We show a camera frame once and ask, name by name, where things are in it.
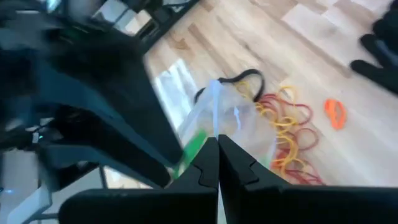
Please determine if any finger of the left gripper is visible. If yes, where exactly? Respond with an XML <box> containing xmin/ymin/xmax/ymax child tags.
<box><xmin>40</xmin><ymin>105</ymin><xmax>172</xmax><ymax>189</ymax></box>
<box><xmin>49</xmin><ymin>27</ymin><xmax>184</xmax><ymax>166</ymax></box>

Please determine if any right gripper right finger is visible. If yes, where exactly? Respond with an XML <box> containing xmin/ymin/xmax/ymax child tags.
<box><xmin>218</xmin><ymin>134</ymin><xmax>398</xmax><ymax>224</ymax></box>

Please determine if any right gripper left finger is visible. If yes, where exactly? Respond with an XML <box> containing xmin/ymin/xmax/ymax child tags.
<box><xmin>58</xmin><ymin>136</ymin><xmax>220</xmax><ymax>224</ymax></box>

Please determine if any clear plastic zip bag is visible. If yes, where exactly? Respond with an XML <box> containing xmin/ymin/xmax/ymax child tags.
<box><xmin>177</xmin><ymin>79</ymin><xmax>277</xmax><ymax>180</ymax></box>

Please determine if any yellow rubber band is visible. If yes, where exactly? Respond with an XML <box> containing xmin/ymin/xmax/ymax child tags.
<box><xmin>270</xmin><ymin>118</ymin><xmax>307</xmax><ymax>175</ymax></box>

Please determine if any pile of coloured rubber bands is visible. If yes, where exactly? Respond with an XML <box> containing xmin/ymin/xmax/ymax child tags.
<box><xmin>236</xmin><ymin>81</ymin><xmax>299</xmax><ymax>131</ymax></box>

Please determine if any orange rubber band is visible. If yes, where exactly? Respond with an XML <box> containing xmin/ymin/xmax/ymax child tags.
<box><xmin>323</xmin><ymin>98</ymin><xmax>347</xmax><ymax>131</ymax></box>

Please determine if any black rubber band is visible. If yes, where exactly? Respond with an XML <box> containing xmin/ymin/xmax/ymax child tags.
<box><xmin>194</xmin><ymin>68</ymin><xmax>266</xmax><ymax>105</ymax></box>

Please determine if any black work glove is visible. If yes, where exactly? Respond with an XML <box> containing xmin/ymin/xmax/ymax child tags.
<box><xmin>371</xmin><ymin>0</ymin><xmax>398</xmax><ymax>54</ymax></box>
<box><xmin>349</xmin><ymin>32</ymin><xmax>398</xmax><ymax>96</ymax></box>

